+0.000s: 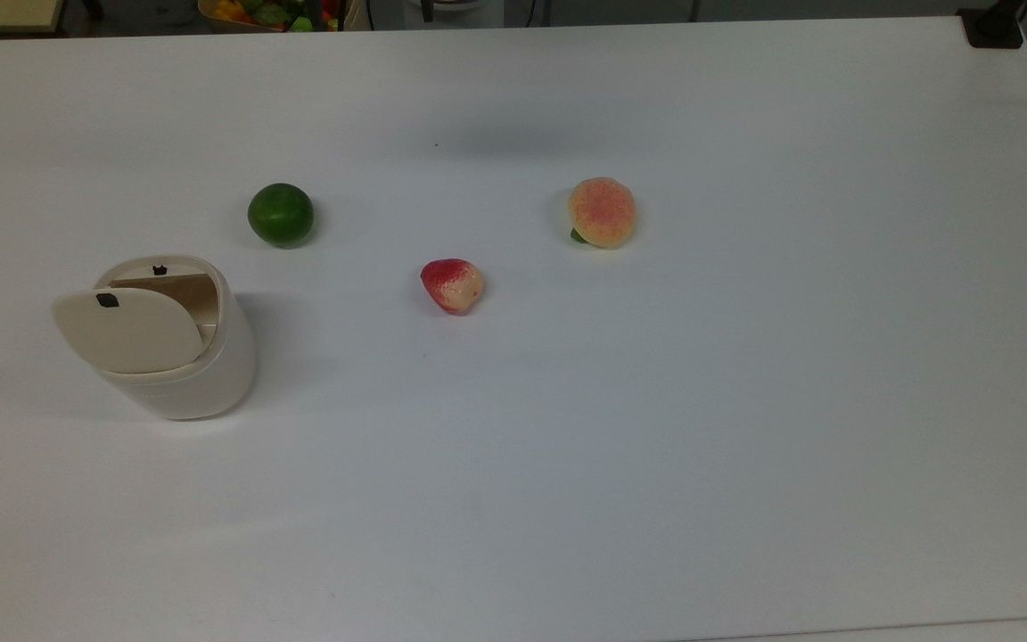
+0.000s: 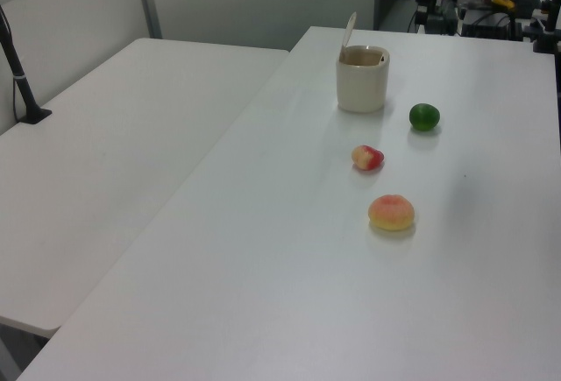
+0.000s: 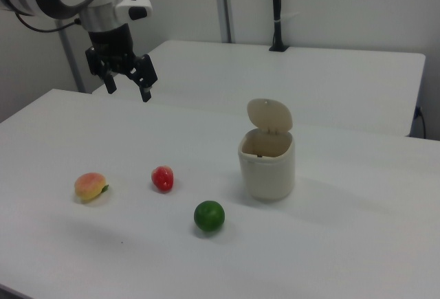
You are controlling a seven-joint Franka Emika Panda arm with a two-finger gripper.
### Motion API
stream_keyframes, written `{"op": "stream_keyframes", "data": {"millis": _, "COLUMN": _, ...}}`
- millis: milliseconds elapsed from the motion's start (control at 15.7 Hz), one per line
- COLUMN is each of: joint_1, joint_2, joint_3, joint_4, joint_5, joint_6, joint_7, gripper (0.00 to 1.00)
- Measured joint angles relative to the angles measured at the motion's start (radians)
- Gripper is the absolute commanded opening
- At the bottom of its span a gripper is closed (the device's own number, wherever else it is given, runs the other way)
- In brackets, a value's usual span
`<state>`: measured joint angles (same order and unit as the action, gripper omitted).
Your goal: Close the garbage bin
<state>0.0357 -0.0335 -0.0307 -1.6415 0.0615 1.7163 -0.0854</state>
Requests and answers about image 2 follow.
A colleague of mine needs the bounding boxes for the grey metal partition post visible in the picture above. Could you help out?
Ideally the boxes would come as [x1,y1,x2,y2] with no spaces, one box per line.
[132,0,163,40]

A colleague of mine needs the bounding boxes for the black camera pole with base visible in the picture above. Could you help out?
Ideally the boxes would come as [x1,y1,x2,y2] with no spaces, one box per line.
[0,4,53,126]

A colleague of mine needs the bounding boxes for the black equipment block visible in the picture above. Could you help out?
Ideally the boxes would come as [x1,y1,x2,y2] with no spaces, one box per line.
[459,6,522,40]

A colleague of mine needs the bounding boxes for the black clamp bracket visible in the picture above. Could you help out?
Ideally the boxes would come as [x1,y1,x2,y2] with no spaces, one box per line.
[521,0,561,53]

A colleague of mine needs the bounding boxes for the green lime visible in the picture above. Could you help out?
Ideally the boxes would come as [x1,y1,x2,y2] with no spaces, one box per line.
[408,102,441,132]

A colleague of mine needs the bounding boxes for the cream garbage bin with lid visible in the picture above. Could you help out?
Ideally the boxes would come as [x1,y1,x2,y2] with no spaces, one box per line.
[336,11,391,114]

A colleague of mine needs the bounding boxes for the red toy strawberry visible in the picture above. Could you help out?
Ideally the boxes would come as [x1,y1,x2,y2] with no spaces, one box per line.
[351,145,386,173]

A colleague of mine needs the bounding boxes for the orange yellow toy peach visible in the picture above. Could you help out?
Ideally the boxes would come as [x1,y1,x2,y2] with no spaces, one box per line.
[367,194,415,230]

